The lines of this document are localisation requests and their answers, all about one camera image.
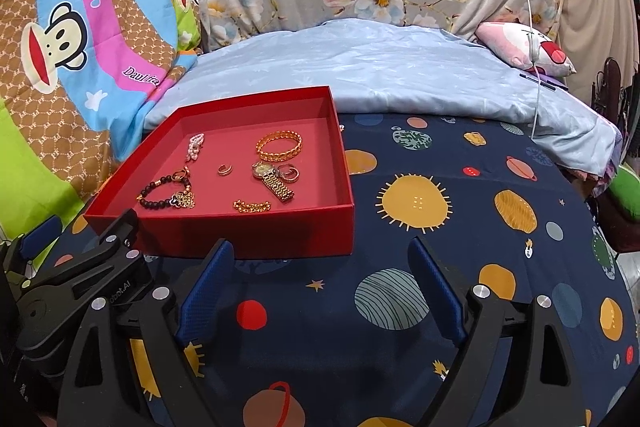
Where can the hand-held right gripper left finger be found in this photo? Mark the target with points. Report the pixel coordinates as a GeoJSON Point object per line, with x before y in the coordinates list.
{"type": "Point", "coordinates": [207, 287]}

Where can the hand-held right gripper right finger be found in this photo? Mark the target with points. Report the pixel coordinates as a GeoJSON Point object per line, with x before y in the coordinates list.
{"type": "Point", "coordinates": [440, 287]}

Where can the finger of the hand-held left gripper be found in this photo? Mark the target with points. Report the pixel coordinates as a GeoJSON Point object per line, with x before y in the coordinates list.
{"type": "Point", "coordinates": [40, 234]}
{"type": "Point", "coordinates": [115, 247]}

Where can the gold pendant with green clover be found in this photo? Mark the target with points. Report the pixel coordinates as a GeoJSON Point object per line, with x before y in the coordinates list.
{"type": "Point", "coordinates": [185, 202]}

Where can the red cardboard box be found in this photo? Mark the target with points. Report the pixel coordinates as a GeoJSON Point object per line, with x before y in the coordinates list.
{"type": "Point", "coordinates": [310, 232]}

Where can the gold hoop earring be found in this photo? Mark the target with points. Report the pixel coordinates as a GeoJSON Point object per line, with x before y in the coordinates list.
{"type": "Point", "coordinates": [220, 170]}

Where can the gold wrist watch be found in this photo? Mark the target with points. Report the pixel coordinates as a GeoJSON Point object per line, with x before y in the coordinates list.
{"type": "Point", "coordinates": [277, 187]}

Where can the navy planet print blanket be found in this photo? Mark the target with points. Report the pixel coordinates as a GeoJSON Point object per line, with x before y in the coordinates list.
{"type": "Point", "coordinates": [500, 257]}

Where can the pink white beaded ornament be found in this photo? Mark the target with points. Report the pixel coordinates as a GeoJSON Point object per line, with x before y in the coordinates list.
{"type": "Point", "coordinates": [196, 147]}

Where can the colourful monkey print blanket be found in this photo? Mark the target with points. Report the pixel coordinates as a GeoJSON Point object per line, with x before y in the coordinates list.
{"type": "Point", "coordinates": [75, 32]}

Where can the green cushion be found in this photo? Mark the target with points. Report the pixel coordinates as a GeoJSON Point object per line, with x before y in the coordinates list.
{"type": "Point", "coordinates": [627, 187]}

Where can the light blue quilt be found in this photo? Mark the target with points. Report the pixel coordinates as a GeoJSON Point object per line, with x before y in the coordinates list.
{"type": "Point", "coordinates": [400, 67]}

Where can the purple flat device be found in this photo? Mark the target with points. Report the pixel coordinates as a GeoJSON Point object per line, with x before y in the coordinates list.
{"type": "Point", "coordinates": [547, 82]}

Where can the pink plush pillow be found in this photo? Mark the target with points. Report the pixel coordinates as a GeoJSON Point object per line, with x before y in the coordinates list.
{"type": "Point", "coordinates": [505, 42]}

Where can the black metal frame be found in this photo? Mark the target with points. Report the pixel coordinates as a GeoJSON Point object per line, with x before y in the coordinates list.
{"type": "Point", "coordinates": [607, 82]}

